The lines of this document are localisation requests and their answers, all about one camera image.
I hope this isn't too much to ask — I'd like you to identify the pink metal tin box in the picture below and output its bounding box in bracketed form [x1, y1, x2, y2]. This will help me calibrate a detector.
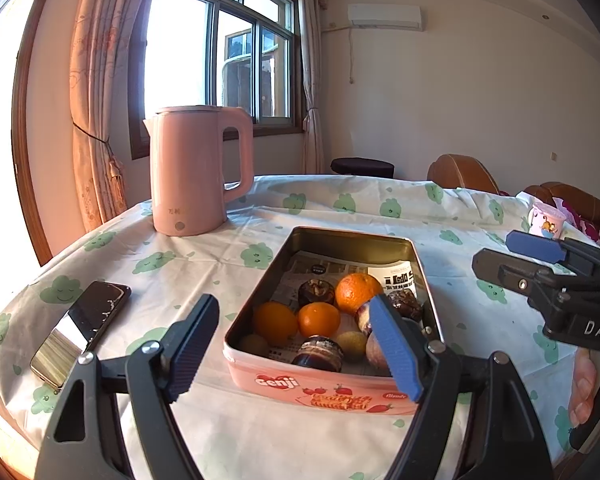
[223, 226, 443, 414]

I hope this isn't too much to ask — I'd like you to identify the white green patterned tablecloth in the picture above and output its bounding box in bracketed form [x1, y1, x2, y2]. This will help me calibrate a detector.
[0, 176, 576, 479]

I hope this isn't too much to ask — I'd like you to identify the floral pink cushion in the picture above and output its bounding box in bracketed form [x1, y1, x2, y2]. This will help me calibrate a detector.
[554, 197, 600, 246]

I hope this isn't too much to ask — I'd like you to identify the pink curtain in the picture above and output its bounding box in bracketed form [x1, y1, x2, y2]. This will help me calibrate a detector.
[298, 0, 326, 174]
[69, 0, 142, 232]

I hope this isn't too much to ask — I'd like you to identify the tan longan fruit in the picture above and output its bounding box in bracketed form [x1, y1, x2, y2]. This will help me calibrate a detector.
[335, 330, 367, 363]

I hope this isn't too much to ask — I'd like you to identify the small orange mandarin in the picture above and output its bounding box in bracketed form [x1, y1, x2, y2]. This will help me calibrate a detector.
[297, 302, 340, 338]

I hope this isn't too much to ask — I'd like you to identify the brown leather chair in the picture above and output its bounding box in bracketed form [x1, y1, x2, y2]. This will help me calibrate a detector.
[427, 154, 500, 194]

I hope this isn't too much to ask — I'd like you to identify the pink cartoon cup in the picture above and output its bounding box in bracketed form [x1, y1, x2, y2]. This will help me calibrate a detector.
[529, 200, 566, 240]

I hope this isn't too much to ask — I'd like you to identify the pink curtain left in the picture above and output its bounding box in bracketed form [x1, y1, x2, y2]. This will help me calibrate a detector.
[69, 0, 142, 232]

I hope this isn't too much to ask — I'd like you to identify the large orange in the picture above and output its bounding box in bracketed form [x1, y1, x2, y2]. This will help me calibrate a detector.
[335, 273, 384, 316]

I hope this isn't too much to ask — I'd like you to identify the pink curtain right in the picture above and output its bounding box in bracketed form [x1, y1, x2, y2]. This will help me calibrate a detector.
[298, 0, 326, 174]

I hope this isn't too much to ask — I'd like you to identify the black smartphone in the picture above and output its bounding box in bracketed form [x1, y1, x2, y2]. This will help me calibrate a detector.
[30, 281, 132, 391]

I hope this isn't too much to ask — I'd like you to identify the printed paper in tin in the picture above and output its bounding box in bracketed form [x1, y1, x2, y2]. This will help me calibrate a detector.
[270, 252, 427, 311]

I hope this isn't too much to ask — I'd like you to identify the brown leather sofa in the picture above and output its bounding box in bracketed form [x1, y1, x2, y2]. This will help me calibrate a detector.
[524, 182, 600, 246]

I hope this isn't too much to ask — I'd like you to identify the window with dark frame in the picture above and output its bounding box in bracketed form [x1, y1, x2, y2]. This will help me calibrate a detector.
[128, 0, 304, 159]

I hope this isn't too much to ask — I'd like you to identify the dark wrinkled fruit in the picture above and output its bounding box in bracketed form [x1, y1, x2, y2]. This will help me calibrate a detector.
[298, 278, 335, 308]

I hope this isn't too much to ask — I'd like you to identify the black round stool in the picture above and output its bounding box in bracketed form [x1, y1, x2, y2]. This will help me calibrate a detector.
[330, 157, 394, 179]

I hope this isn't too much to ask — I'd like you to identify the white air conditioner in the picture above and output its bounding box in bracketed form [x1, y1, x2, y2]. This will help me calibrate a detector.
[348, 3, 424, 32]

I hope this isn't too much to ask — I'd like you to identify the right hand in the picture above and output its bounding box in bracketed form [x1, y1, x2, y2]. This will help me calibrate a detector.
[568, 348, 597, 427]

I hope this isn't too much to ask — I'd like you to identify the round brown passion fruit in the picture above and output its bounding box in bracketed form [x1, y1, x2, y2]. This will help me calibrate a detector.
[365, 332, 391, 376]

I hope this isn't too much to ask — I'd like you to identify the small brown longan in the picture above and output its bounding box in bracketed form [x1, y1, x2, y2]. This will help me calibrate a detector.
[238, 334, 270, 359]

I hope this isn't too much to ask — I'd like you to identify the pink electric kettle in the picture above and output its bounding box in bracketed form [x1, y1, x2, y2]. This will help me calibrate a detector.
[144, 105, 254, 236]

